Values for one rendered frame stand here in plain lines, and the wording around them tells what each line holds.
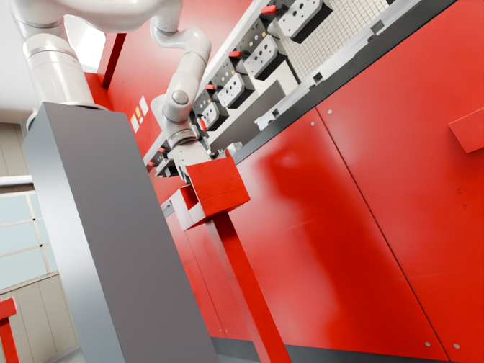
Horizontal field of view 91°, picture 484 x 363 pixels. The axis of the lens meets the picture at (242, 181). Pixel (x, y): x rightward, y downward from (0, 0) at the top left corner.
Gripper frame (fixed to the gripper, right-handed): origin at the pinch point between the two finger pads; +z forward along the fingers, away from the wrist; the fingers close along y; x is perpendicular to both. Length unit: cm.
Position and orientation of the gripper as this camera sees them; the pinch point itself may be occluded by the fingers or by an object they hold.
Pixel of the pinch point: (207, 189)
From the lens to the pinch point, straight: 72.6
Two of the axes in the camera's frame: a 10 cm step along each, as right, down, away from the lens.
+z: 4.7, 8.8, -1.1
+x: 4.9, -3.6, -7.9
